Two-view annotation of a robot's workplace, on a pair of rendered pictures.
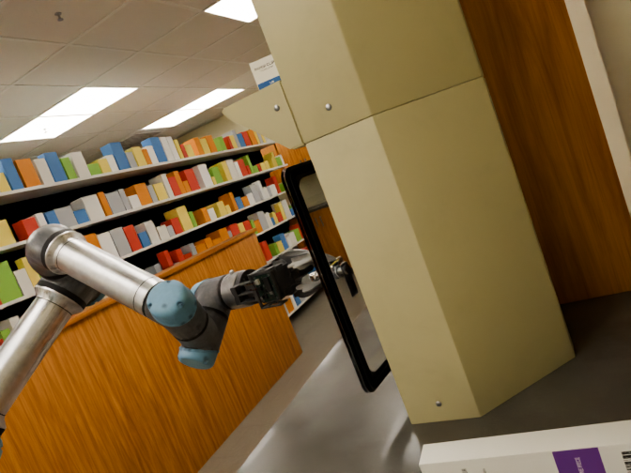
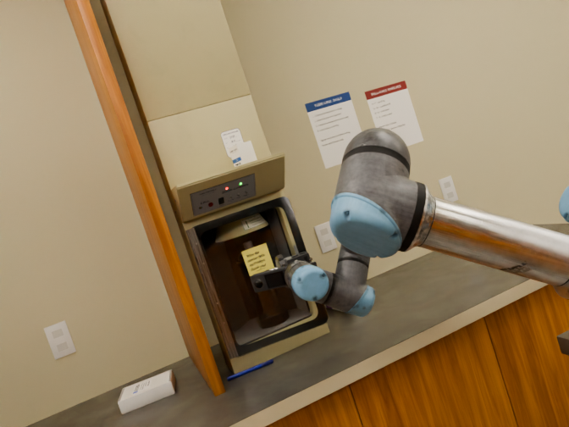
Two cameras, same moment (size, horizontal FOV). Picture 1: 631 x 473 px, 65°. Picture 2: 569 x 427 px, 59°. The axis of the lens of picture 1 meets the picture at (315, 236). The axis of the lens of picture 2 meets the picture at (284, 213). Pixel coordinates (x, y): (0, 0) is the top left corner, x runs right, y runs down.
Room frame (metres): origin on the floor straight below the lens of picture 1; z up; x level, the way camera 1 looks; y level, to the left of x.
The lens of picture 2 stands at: (1.85, 1.03, 1.43)
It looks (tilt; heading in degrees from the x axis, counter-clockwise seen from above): 4 degrees down; 224
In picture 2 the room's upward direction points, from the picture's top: 18 degrees counter-clockwise
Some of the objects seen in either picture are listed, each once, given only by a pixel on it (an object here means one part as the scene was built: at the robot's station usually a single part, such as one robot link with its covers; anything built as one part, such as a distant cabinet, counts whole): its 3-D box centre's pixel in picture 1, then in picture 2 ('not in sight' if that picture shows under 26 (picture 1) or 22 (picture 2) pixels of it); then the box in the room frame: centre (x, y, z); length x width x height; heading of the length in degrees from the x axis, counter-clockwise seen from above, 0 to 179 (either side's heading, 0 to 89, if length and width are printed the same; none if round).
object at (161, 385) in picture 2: not in sight; (147, 390); (1.18, -0.42, 0.96); 0.16 x 0.12 x 0.04; 145
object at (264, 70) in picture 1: (272, 77); (242, 154); (0.86, -0.03, 1.54); 0.05 x 0.05 x 0.06; 79
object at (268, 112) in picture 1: (303, 121); (233, 187); (0.91, -0.06, 1.46); 0.32 x 0.12 x 0.10; 153
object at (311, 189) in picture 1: (366, 255); (260, 276); (0.90, -0.08, 1.19); 0.30 x 0.01 x 0.40; 143
